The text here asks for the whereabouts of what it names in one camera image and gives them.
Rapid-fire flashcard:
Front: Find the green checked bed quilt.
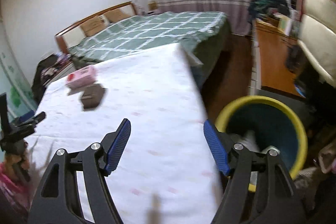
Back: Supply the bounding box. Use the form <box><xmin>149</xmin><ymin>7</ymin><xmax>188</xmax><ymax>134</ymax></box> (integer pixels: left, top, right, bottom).
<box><xmin>68</xmin><ymin>11</ymin><xmax>229</xmax><ymax>67</ymax></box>

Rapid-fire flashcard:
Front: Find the cream puffer jacket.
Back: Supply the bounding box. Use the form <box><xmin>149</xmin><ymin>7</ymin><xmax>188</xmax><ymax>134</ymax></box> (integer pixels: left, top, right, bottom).
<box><xmin>298</xmin><ymin>0</ymin><xmax>335</xmax><ymax>87</ymax></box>

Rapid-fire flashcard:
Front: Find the pink tissue box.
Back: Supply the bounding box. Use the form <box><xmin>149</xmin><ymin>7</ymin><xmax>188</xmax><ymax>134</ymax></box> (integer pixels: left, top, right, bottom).
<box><xmin>66</xmin><ymin>65</ymin><xmax>97</xmax><ymax>89</ymax></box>

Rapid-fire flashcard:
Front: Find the left hand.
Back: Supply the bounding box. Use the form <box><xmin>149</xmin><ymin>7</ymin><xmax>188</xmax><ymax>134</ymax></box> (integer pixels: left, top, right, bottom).
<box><xmin>4</xmin><ymin>139</ymin><xmax>30</xmax><ymax>185</ymax></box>

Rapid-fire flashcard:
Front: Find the yellow rimmed dark trash bin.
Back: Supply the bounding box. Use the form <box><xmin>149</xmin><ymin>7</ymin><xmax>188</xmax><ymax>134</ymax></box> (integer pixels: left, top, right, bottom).
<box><xmin>215</xmin><ymin>96</ymin><xmax>307</xmax><ymax>178</ymax></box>

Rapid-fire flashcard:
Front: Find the small brown box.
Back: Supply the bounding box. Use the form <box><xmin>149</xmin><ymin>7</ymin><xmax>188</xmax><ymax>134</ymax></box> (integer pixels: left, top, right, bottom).
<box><xmin>80</xmin><ymin>84</ymin><xmax>105</xmax><ymax>110</ymax></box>

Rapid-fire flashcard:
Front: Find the pile of dark clothes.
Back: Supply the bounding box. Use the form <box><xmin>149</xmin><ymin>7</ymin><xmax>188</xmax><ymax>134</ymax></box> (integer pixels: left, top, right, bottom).
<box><xmin>248</xmin><ymin>0</ymin><xmax>290</xmax><ymax>23</ymax></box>

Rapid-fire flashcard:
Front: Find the wooden bed headboard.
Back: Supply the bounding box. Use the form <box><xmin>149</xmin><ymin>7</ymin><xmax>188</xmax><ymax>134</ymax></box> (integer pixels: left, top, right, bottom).
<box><xmin>55</xmin><ymin>2</ymin><xmax>137</xmax><ymax>54</ymax></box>

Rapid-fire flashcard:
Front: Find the pink fuzzy sleeve forearm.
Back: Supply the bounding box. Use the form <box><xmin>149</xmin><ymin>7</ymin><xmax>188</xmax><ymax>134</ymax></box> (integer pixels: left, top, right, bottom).
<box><xmin>1</xmin><ymin>162</ymin><xmax>31</xmax><ymax>215</ymax></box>

